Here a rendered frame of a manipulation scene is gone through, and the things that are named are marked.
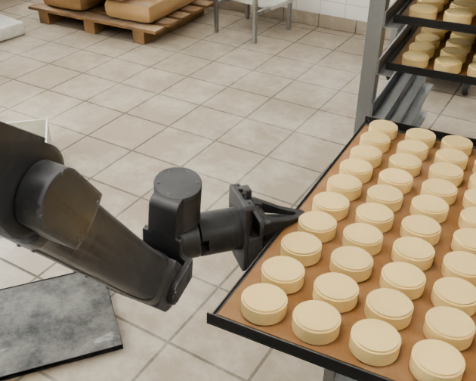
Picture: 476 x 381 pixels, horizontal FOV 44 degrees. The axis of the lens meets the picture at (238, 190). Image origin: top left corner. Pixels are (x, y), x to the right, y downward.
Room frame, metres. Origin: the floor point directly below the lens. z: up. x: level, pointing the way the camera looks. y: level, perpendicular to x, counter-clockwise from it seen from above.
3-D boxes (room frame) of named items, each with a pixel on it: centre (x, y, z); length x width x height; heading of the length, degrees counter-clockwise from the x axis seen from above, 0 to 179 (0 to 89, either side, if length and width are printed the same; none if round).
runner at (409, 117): (1.33, -0.42, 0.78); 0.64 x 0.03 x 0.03; 153
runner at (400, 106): (1.33, -0.42, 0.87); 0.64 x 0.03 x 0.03; 153
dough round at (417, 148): (0.84, -0.29, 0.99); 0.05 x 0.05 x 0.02
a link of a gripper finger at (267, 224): (0.64, -0.05, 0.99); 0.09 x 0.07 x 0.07; 108
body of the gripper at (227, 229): (0.61, 0.02, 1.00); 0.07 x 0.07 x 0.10; 18
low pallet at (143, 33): (4.63, 0.90, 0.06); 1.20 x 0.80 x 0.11; 61
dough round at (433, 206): (0.66, -0.26, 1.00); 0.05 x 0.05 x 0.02
